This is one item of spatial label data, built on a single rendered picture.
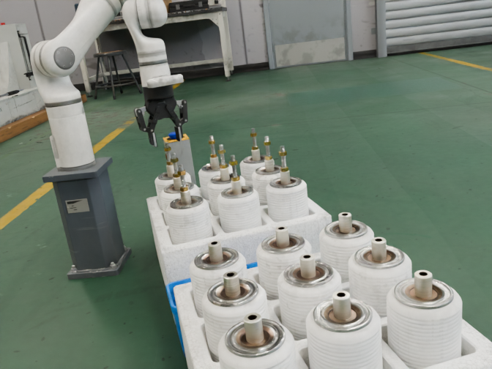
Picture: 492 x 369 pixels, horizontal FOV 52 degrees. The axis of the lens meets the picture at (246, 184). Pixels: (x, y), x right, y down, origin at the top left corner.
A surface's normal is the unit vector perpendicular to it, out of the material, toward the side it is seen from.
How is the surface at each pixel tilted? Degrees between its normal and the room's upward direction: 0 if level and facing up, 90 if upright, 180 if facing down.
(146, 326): 0
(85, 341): 0
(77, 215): 88
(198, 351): 0
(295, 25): 90
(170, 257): 90
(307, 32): 90
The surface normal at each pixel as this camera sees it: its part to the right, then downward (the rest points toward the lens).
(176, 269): 0.27, 0.28
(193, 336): -0.11, -0.94
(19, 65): -0.04, 0.32
